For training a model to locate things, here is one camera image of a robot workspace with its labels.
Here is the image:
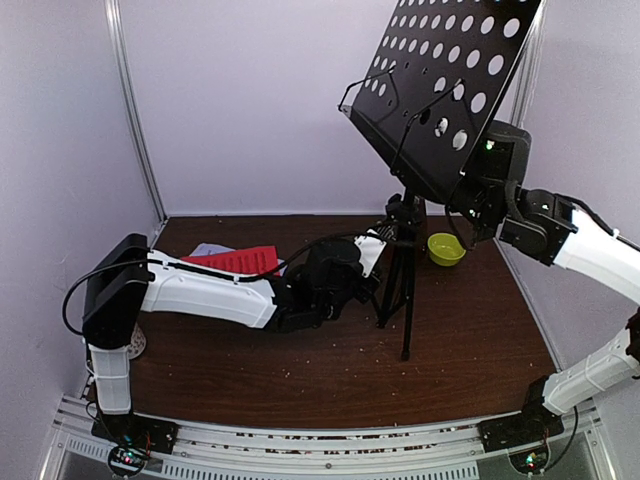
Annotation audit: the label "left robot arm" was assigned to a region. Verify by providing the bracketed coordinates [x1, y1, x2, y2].
[81, 222, 397, 444]

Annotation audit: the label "yellow-green bowl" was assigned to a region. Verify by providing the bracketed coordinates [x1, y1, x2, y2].
[427, 233, 466, 267]

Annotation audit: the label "red sheet music page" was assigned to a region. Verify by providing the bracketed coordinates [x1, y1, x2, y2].
[179, 244, 280, 276]

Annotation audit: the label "patterned white mug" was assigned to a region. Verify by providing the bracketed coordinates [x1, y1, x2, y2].
[127, 324, 147, 360]

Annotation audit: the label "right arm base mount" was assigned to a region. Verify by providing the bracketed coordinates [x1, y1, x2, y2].
[478, 405, 564, 477]

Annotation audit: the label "aluminium front frame rail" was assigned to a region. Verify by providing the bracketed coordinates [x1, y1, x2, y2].
[49, 394, 606, 480]

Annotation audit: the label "white sheet music page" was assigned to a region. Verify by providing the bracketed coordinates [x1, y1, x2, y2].
[192, 242, 290, 271]

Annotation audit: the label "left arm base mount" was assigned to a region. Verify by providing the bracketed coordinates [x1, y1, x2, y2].
[86, 401, 179, 479]

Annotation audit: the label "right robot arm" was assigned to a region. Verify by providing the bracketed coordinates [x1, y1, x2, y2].
[449, 120, 639, 442]

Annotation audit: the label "black music stand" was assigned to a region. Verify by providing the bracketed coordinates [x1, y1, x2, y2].
[337, 0, 544, 361]

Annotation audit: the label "left aluminium corner post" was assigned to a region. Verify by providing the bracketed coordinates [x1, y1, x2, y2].
[104, 0, 168, 223]

